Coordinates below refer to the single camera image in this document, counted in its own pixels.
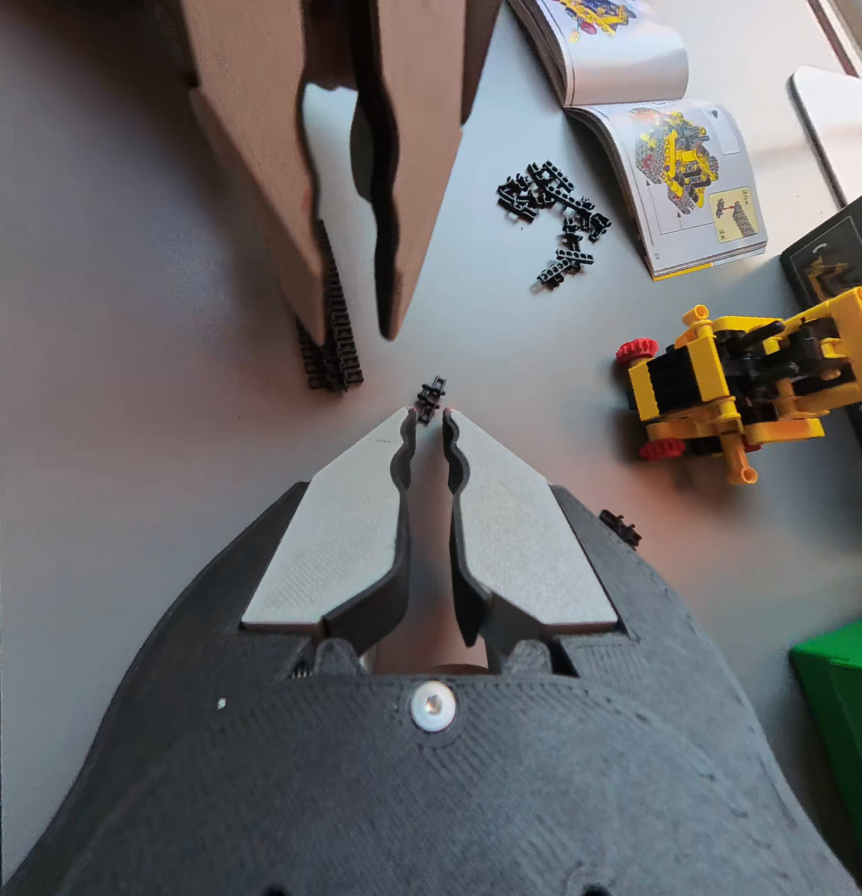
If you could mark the yellow lego bulldozer model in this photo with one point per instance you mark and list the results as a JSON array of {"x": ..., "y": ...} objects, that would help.
[{"x": 683, "y": 378}]

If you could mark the green box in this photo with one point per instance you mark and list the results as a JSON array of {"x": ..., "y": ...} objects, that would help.
[{"x": 844, "y": 700}]

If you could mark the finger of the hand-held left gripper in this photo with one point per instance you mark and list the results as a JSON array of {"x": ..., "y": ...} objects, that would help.
[
  {"x": 256, "y": 105},
  {"x": 431, "y": 105}
]

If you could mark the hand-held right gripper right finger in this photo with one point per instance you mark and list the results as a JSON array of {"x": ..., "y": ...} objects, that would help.
[{"x": 536, "y": 553}]

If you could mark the single black lego track link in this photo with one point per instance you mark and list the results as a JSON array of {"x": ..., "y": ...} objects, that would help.
[{"x": 431, "y": 399}]

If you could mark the black printed box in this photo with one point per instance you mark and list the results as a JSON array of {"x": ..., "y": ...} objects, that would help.
[{"x": 823, "y": 252}]

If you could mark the lego instruction booklet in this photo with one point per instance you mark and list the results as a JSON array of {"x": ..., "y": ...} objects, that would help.
[{"x": 683, "y": 161}]

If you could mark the white monitor stand base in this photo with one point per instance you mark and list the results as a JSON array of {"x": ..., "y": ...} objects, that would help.
[{"x": 830, "y": 119}]

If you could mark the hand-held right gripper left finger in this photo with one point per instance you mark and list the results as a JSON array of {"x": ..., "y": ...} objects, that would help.
[{"x": 333, "y": 546}]

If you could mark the pile of black track links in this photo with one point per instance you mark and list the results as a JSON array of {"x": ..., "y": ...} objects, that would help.
[{"x": 543, "y": 189}]

